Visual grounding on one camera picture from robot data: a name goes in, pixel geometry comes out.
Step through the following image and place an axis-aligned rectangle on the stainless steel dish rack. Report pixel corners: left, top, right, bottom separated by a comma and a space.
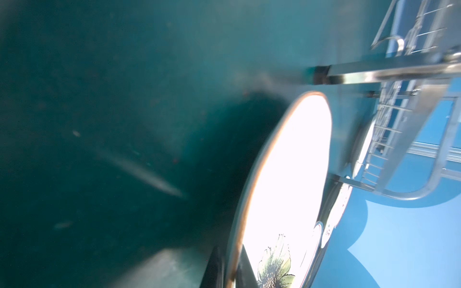
307, 1, 461, 201

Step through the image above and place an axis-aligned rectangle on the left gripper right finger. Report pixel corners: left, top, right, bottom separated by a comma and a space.
235, 246, 259, 288

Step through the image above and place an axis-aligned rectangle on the rear aluminium frame bar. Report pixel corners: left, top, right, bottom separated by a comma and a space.
407, 142, 461, 163

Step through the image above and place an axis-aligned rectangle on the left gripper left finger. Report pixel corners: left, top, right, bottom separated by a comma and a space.
200, 246, 224, 288

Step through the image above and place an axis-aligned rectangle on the orange sunburst plate front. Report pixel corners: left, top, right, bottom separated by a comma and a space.
306, 182, 352, 288

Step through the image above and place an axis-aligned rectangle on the cream floral plate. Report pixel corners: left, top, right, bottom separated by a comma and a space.
350, 114, 377, 179

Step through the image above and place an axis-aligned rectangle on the light green flower plate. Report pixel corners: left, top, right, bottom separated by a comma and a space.
224, 91, 332, 288

